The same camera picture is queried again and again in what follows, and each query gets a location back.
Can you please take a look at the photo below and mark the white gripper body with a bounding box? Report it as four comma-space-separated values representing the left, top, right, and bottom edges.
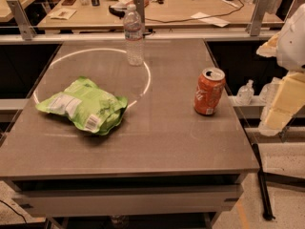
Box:
276, 4, 305, 73

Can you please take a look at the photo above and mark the clear sanitizer bottle right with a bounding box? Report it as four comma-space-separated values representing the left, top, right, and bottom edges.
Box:
259, 77, 280, 103

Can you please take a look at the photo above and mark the clear sanitizer bottle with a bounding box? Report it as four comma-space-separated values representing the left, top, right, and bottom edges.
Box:
235, 79, 254, 105
259, 77, 280, 103

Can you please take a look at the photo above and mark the metal bracket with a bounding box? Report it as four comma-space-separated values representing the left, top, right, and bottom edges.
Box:
246, 0, 269, 36
7, 0, 36, 40
133, 0, 145, 32

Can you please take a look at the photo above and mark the clear sanitizer bottle left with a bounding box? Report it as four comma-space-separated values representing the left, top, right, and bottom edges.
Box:
235, 79, 254, 105

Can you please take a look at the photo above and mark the green chip bag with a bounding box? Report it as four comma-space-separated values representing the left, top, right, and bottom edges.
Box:
36, 76, 128, 135

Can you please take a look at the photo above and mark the beige paper packet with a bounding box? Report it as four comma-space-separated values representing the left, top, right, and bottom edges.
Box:
50, 8, 76, 20

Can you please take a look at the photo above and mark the black headset on desk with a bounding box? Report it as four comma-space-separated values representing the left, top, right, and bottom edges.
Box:
109, 3, 127, 18

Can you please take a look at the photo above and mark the black floor pole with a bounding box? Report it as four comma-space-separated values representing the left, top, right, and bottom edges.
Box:
252, 143, 275, 221

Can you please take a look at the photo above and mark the metal bracket middle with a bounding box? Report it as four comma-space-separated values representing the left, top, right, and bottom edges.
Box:
133, 0, 145, 32

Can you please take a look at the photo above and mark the metal bracket right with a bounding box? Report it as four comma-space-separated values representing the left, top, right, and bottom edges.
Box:
246, 0, 269, 36

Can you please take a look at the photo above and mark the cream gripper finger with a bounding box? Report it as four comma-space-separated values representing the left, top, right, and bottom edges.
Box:
258, 72, 305, 136
256, 32, 279, 57

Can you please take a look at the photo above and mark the clear plastic water bottle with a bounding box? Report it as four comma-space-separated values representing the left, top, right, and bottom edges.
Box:
123, 4, 144, 66

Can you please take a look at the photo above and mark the metal bracket left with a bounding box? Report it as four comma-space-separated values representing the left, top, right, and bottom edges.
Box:
7, 0, 36, 40

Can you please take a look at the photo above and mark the white paper sheet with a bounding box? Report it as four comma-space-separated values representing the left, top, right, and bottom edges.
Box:
192, 12, 229, 28

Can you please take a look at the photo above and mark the brown phone on desk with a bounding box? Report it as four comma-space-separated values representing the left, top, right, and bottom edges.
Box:
62, 0, 76, 6

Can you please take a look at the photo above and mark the black cable on desk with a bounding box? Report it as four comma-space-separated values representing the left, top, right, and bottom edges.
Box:
145, 0, 246, 25

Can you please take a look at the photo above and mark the orange coke can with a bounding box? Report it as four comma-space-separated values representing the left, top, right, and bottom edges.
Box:
193, 68, 226, 115

